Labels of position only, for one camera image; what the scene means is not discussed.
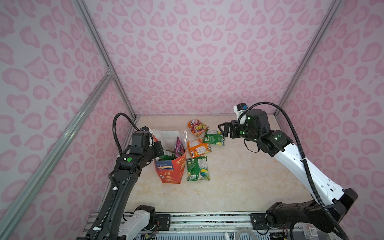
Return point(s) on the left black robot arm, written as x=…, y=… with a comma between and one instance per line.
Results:
x=127, y=170

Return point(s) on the large green snack packet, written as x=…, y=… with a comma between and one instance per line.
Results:
x=198, y=169

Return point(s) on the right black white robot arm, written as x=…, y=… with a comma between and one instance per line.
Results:
x=330, y=201

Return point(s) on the purple snack packet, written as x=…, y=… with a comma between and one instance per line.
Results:
x=179, y=148

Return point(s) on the red yellow snack packet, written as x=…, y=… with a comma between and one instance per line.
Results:
x=197, y=127

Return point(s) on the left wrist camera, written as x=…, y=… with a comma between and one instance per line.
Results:
x=142, y=138

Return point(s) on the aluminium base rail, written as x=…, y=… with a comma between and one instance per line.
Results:
x=146, y=224

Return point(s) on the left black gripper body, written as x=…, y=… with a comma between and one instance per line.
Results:
x=155, y=150

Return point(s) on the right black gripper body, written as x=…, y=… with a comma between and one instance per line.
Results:
x=239, y=131

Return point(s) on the red white paper bag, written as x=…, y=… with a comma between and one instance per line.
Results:
x=171, y=164

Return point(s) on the small green snack packet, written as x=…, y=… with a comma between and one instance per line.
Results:
x=214, y=137

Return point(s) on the orange snack packet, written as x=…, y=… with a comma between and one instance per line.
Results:
x=198, y=148

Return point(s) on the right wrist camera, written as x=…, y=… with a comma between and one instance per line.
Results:
x=240, y=109

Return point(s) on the diagonal aluminium frame bar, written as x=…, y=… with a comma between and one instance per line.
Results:
x=33, y=118

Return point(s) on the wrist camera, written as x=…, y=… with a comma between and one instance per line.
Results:
x=240, y=109
x=142, y=138

